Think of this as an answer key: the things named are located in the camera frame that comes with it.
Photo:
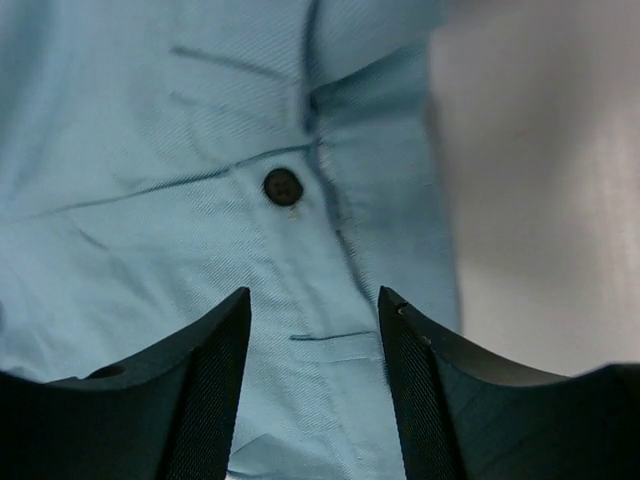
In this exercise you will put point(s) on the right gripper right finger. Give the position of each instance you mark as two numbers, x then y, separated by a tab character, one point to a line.
464	412

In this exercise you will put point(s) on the light blue trousers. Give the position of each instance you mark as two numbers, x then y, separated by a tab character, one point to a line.
157	155

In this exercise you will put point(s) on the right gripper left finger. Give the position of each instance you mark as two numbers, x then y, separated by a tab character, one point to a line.
167	412

